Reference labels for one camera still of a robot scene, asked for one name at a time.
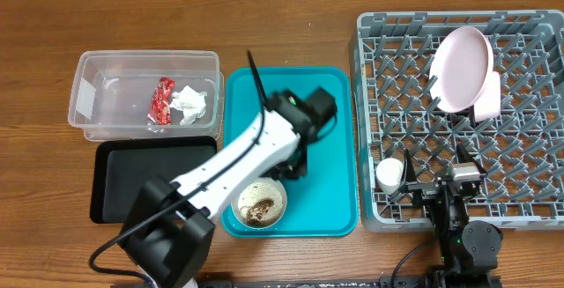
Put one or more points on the white tissue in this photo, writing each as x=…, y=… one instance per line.
x=190, y=102

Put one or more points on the red foil wrapper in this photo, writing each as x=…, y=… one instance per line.
x=159, y=110

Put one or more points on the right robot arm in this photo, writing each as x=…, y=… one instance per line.
x=468, y=248

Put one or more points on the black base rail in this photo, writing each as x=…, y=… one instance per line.
x=382, y=282

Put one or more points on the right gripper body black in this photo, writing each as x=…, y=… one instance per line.
x=426, y=189

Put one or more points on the grey bowl with food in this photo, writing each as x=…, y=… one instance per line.
x=261, y=204

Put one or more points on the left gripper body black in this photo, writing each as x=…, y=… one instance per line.
x=293, y=164

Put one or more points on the black plastic bin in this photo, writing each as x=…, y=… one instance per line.
x=121, y=168

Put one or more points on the grey dishwasher rack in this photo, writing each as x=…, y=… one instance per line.
x=521, y=149

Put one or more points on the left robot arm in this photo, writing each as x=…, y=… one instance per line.
x=171, y=223

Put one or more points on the white cup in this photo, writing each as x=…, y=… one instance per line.
x=389, y=175

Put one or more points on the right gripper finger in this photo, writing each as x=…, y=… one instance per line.
x=408, y=175
x=464, y=157

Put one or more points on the teal serving tray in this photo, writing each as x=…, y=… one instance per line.
x=324, y=203

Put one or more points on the clear plastic bin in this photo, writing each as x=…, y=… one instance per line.
x=112, y=92

